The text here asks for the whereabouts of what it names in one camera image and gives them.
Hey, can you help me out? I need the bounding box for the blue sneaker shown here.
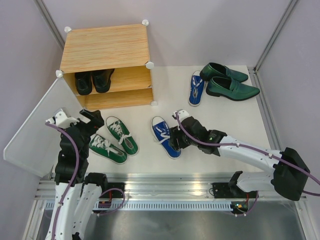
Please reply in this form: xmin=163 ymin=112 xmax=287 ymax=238
xmin=151 ymin=116 xmax=181 ymax=159
xmin=188 ymin=70 xmax=206 ymax=107

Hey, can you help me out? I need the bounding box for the black patent shoe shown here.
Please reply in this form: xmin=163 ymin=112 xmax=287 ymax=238
xmin=92 ymin=68 xmax=115 ymax=94
xmin=74 ymin=71 xmax=93 ymax=96

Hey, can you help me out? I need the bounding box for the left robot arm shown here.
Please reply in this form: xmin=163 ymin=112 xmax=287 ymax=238
xmin=45 ymin=108 xmax=110 ymax=240

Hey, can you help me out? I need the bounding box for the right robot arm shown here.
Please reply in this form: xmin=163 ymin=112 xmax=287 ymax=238
xmin=169 ymin=110 xmax=310 ymax=201

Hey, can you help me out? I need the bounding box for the white translucent cabinet door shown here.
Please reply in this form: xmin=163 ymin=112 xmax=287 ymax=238
xmin=3 ymin=78 xmax=82 ymax=177

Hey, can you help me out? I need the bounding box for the wooden two-shelf shoe cabinet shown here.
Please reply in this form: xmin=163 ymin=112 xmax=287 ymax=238
xmin=56 ymin=19 xmax=155 ymax=111

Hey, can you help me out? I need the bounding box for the green sneaker upper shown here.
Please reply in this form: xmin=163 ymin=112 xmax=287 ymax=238
xmin=105 ymin=116 xmax=139 ymax=156

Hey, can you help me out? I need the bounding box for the green sneaker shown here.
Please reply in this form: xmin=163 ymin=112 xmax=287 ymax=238
xmin=105 ymin=116 xmax=139 ymax=156
xmin=89 ymin=134 xmax=128 ymax=165

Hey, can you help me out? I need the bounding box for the green sneaker lower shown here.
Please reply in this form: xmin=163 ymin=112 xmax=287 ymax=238
xmin=89 ymin=134 xmax=128 ymax=165

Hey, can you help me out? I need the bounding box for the green loafer front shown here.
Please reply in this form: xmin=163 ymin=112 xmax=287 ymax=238
xmin=206 ymin=77 xmax=260 ymax=102

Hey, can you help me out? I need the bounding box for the green loafer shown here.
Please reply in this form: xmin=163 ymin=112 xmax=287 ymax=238
xmin=199 ymin=62 xmax=249 ymax=83
xmin=206 ymin=77 xmax=260 ymax=102

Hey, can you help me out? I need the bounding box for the green loafer rear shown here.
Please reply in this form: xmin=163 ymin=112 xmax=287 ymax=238
xmin=199 ymin=62 xmax=249 ymax=83

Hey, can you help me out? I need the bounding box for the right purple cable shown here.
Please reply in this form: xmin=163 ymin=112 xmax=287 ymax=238
xmin=173 ymin=111 xmax=320 ymax=218

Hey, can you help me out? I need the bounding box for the purple cable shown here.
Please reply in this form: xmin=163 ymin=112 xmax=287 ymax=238
xmin=44 ymin=122 xmax=126 ymax=240
xmin=173 ymin=111 xmax=320 ymax=218

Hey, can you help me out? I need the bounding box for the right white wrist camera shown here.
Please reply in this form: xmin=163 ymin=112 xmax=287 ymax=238
xmin=171 ymin=109 xmax=191 ymax=122

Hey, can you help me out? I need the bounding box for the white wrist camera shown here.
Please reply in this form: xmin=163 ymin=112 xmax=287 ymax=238
xmin=45 ymin=108 xmax=80 ymax=129
xmin=171 ymin=109 xmax=191 ymax=122

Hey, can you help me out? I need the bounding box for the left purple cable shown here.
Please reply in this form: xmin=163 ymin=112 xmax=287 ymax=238
xmin=44 ymin=122 xmax=126 ymax=240

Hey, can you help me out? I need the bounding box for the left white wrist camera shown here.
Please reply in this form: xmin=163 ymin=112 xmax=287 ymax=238
xmin=45 ymin=108 xmax=80 ymax=129

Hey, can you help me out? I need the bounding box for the aluminium mounting rail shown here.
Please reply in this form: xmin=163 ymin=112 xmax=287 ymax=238
xmin=34 ymin=172 xmax=308 ymax=201

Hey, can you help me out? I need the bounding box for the white slotted cable duct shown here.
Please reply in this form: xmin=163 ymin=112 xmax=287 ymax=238
xmin=93 ymin=200 xmax=233 ymax=212

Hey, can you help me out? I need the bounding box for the left aluminium frame post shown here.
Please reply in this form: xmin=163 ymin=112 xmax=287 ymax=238
xmin=34 ymin=0 xmax=65 ymax=50

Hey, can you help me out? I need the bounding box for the aluminium frame post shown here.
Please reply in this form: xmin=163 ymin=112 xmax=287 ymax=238
xmin=34 ymin=0 xmax=65 ymax=50
xmin=252 ymin=0 xmax=301 ymax=73

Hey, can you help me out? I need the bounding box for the right aluminium frame post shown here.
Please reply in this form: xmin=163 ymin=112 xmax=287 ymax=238
xmin=252 ymin=0 xmax=301 ymax=73

